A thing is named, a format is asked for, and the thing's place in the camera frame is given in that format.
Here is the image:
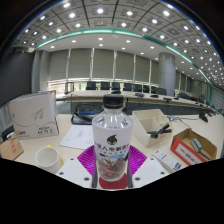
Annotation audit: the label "round ceiling lights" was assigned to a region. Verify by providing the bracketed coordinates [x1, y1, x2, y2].
[13, 0, 224, 78]

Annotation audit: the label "black clip tool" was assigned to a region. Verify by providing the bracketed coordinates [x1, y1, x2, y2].
[146, 123, 174, 139]

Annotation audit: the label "black flat device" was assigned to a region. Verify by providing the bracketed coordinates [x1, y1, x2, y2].
[70, 103, 104, 126]

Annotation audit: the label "white paper ream box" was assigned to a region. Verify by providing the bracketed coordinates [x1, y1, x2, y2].
[8, 90, 60, 140]

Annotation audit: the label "flat round red coaster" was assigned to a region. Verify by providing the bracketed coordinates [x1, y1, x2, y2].
[98, 173, 129, 191]

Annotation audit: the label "row of black office chairs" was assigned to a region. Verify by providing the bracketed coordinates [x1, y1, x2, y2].
[64, 80, 209, 101]

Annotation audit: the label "clear black-capped drink bottle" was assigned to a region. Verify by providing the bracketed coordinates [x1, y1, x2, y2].
[91, 94, 134, 183]

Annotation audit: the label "open red-sided cardboard box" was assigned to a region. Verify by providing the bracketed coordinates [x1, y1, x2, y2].
[170, 128, 218, 167]

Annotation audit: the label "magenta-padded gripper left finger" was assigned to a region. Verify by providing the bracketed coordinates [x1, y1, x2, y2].
[55, 144, 100, 189]

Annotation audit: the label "grey-green hand tool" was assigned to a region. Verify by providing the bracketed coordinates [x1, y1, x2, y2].
[189, 138, 212, 161]

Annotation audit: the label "black cable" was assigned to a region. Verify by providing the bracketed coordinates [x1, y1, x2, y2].
[72, 110, 95, 123]

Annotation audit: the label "brown envelope with red print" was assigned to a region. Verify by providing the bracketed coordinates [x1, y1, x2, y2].
[0, 134, 25, 162]

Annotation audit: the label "black power adapter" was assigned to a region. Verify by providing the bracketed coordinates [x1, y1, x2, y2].
[1, 124, 16, 141]

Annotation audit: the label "white printed paper sheet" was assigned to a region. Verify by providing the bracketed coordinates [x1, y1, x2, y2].
[59, 123, 95, 150]

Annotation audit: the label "small white remote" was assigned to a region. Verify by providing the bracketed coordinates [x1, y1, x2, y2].
[152, 149, 183, 173]

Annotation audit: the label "white mug with yellow handle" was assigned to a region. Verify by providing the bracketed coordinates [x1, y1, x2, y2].
[34, 144, 65, 175]

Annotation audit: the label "long conference desk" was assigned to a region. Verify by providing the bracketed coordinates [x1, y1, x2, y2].
[56, 89, 214, 116]

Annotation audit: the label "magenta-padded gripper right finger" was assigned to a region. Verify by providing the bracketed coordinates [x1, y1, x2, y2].
[125, 144, 169, 189]

